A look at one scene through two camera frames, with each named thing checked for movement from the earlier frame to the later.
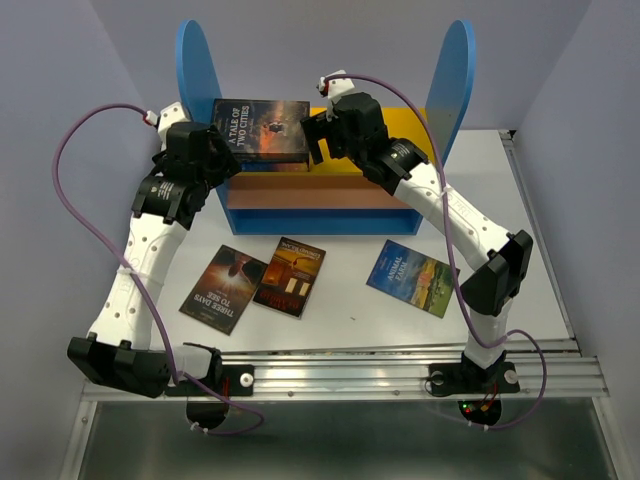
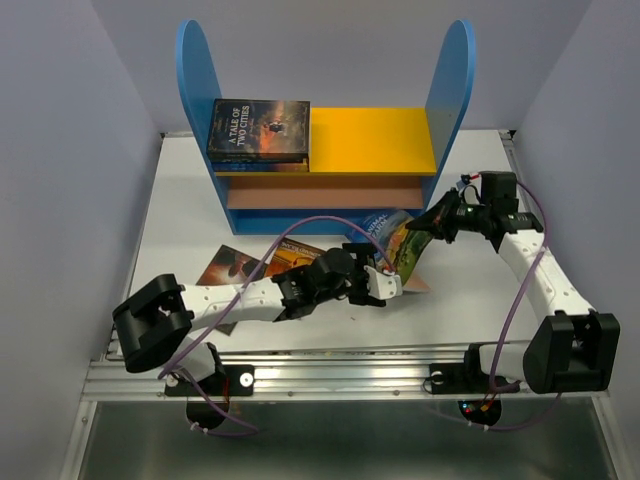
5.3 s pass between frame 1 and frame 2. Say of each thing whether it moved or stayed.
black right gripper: moved
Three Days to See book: stayed
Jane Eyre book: stayed
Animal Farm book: moved
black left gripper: moved
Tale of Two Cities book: stayed
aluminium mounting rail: stayed
